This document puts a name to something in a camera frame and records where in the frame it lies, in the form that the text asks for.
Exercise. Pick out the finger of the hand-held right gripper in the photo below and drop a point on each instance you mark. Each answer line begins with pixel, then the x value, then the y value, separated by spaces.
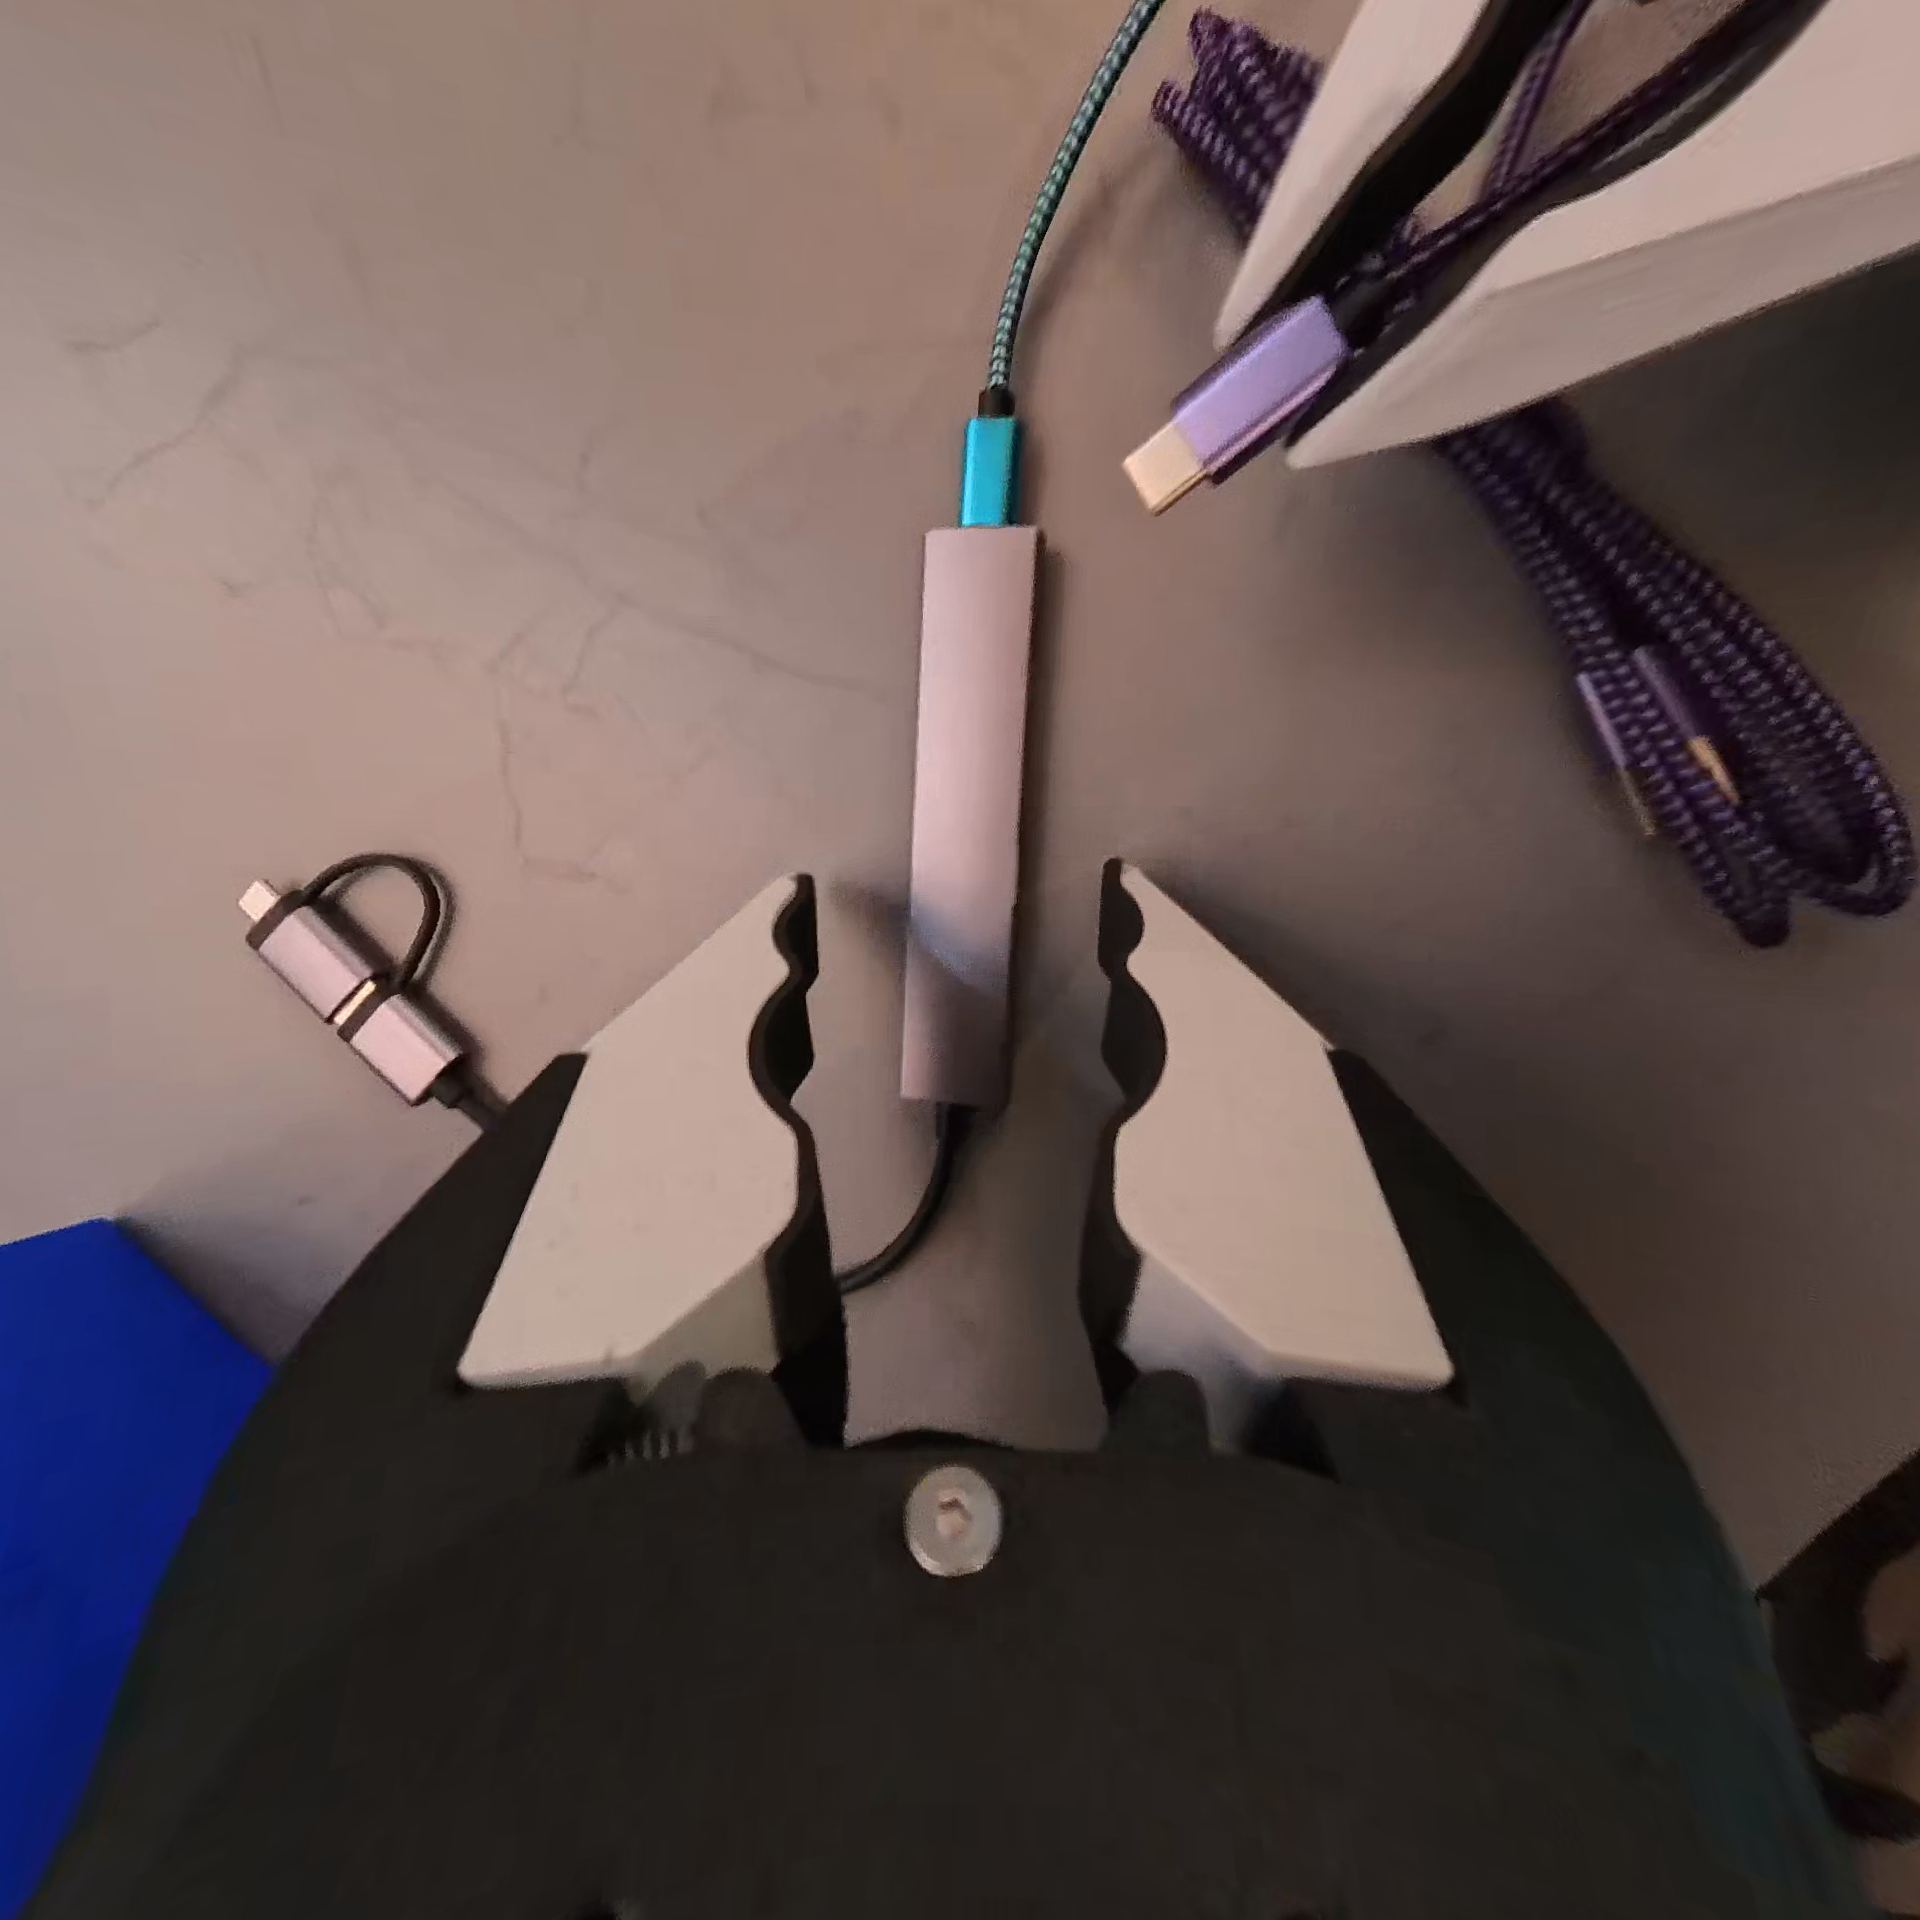
pixel 1348 150
pixel 1651 224

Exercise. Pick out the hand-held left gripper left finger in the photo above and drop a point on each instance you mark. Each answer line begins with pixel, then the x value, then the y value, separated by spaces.
pixel 629 1201

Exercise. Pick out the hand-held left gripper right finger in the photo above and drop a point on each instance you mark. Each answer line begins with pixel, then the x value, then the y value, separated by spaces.
pixel 1275 1201

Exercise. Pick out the grey usb hub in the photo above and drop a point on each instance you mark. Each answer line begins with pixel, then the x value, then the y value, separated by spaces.
pixel 968 826

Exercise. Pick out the blue plastic bin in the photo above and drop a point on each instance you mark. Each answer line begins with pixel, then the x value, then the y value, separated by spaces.
pixel 90 1501

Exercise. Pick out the person's camouflage trousers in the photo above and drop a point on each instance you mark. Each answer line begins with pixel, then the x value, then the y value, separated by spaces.
pixel 1860 1650

